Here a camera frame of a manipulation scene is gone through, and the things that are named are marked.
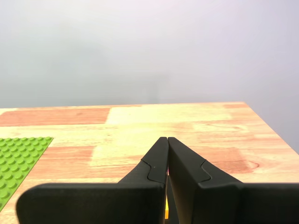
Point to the green studded baseplate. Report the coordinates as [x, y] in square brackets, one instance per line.
[16, 161]

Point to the yellow toy brick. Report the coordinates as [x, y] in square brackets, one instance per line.
[166, 210]

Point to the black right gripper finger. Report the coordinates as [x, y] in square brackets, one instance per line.
[233, 205]
[93, 203]

